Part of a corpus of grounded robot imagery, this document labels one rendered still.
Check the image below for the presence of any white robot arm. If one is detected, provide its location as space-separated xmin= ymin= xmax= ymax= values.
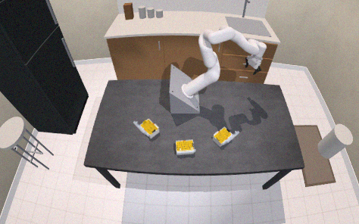
xmin=181 ymin=25 xmax=267 ymax=98

